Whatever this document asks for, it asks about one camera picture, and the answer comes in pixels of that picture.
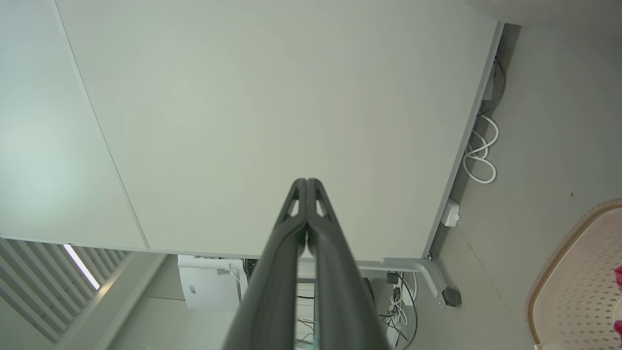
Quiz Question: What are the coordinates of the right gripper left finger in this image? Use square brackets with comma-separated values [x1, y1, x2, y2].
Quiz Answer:
[223, 178, 308, 350]

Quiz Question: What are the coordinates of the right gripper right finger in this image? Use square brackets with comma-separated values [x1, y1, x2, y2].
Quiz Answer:
[307, 178, 390, 350]

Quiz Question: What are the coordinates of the red garment with white trim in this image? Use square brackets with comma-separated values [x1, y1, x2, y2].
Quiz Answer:
[613, 265, 622, 341]

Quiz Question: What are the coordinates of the white cabinet box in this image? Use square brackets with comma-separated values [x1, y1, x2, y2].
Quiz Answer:
[177, 255, 244, 312]

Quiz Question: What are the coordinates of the grey table leg with caster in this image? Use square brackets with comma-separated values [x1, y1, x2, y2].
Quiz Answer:
[381, 257, 447, 310]

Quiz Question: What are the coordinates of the small white plastic box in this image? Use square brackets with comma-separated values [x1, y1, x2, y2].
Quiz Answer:
[440, 198, 460, 228]

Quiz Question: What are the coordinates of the large white partition panel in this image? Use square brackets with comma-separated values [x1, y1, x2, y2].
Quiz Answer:
[53, 0, 505, 261]

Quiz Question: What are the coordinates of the grey slatted window blind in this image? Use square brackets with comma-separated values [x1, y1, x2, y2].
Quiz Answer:
[0, 237, 132, 343]

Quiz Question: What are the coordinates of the cream perforated laundry basket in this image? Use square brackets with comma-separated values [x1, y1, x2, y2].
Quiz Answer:
[527, 198, 622, 350]

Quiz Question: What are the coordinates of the tangle of black and white cables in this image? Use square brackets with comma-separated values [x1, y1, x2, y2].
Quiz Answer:
[379, 271, 418, 349]

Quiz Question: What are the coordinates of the looped white cable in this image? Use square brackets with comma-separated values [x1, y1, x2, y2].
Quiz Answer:
[462, 114, 500, 184]

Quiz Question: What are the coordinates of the dark cable behind partition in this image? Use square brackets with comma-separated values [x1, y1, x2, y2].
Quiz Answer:
[479, 57, 507, 116]

